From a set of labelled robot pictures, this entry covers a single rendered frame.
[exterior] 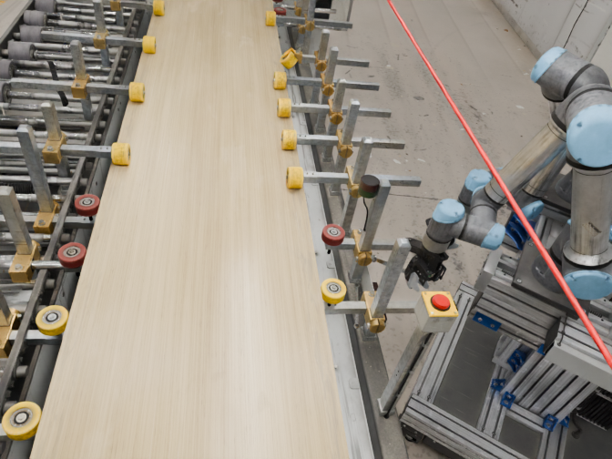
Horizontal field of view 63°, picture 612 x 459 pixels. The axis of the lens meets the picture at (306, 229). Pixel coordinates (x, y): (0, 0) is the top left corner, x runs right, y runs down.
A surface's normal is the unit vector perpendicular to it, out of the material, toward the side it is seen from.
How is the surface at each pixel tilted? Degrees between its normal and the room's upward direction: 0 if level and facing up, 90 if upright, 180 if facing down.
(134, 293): 0
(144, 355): 0
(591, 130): 84
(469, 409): 0
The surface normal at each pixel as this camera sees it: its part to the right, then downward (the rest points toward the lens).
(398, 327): 0.14, -0.72
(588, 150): -0.36, 0.51
